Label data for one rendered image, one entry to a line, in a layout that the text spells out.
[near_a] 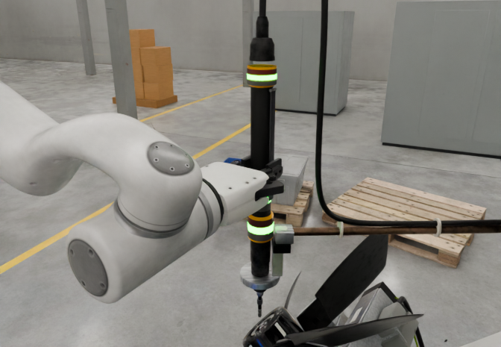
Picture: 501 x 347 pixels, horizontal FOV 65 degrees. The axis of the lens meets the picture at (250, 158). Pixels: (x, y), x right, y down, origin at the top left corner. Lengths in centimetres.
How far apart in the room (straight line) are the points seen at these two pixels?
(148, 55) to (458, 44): 581
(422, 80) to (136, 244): 587
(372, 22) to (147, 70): 693
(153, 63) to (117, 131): 842
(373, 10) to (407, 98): 693
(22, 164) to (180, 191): 18
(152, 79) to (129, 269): 857
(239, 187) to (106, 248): 19
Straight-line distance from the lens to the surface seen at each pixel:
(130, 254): 40
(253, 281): 70
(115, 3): 677
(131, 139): 39
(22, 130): 50
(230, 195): 49
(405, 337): 110
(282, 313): 91
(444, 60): 611
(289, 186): 375
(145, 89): 904
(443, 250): 355
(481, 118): 626
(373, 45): 1286
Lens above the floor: 186
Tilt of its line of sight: 20 degrees down
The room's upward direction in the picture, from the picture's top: straight up
